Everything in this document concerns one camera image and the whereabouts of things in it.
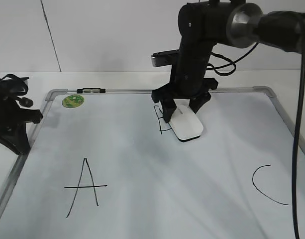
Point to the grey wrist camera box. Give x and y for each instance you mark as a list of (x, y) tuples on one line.
[(164, 58)]

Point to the white whiteboard with grey frame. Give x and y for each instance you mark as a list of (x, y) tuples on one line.
[(112, 169)]

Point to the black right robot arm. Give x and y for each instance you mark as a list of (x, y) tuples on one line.
[(202, 25)]

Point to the white whiteboard eraser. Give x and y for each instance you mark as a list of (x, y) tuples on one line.
[(185, 124)]

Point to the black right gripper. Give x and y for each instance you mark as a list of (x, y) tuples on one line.
[(187, 81)]

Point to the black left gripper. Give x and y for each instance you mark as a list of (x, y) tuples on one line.
[(16, 113)]

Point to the round green magnet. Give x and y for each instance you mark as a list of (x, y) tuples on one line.
[(73, 101)]

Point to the black and silver hanging clip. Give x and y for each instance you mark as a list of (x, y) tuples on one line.
[(91, 91)]

